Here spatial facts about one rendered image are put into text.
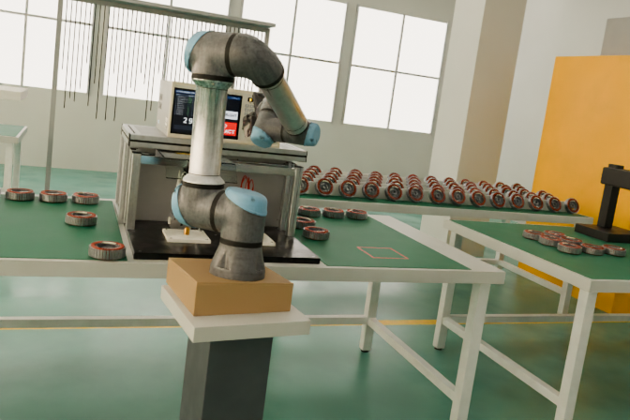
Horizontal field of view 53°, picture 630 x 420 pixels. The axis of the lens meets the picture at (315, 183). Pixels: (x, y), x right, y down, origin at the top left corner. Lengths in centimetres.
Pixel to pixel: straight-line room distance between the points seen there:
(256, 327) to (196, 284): 19
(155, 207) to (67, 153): 619
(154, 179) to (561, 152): 399
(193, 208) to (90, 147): 699
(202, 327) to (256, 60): 69
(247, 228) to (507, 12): 486
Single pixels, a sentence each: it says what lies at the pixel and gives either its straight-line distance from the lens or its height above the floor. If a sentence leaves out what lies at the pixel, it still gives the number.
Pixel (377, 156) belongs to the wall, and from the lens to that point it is 969.
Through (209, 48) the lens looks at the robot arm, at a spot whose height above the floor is 142.
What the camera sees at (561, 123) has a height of 138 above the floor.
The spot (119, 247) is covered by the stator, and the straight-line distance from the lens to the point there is 206.
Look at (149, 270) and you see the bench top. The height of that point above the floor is 72.
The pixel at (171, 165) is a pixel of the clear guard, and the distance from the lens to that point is 214.
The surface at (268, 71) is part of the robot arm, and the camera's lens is 168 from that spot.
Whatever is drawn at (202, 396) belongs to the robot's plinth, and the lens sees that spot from 175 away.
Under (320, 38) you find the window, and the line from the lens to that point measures 922.
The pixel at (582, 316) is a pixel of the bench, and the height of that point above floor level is 58.
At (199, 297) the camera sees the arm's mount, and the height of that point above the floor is 80.
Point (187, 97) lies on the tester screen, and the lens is 238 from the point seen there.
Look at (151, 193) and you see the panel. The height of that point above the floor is 88.
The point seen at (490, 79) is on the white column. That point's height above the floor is 170.
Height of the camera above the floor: 133
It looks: 8 degrees down
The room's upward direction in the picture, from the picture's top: 8 degrees clockwise
